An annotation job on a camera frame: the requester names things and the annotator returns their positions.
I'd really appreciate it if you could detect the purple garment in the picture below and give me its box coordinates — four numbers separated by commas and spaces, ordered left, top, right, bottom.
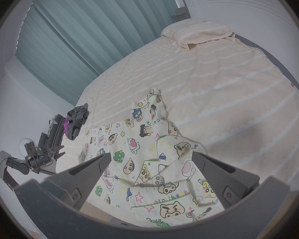
62, 118, 71, 134

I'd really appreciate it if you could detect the grey bedside table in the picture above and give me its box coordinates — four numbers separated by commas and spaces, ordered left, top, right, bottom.
174, 7, 187, 22

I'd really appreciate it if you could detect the cream pillow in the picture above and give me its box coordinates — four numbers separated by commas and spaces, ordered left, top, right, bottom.
161, 19, 236, 50

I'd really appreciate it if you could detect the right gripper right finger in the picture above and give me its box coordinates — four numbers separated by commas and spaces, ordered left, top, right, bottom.
191, 152, 261, 210

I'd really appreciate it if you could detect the bed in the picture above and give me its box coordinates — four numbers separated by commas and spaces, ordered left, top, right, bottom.
55, 0, 299, 230

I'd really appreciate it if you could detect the black garment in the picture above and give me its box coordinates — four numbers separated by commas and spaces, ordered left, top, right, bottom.
66, 103, 90, 141

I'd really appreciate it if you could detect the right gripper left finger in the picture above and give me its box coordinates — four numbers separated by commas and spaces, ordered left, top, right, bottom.
41, 153, 112, 210

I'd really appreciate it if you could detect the black furniture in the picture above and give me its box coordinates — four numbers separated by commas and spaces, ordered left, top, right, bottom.
49, 114, 66, 145

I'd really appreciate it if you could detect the white printed pyjama garment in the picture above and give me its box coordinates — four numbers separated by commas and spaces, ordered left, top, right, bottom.
79, 88, 226, 228

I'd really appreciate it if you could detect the blue-green curtain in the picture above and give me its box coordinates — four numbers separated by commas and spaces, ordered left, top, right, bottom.
15, 0, 180, 106

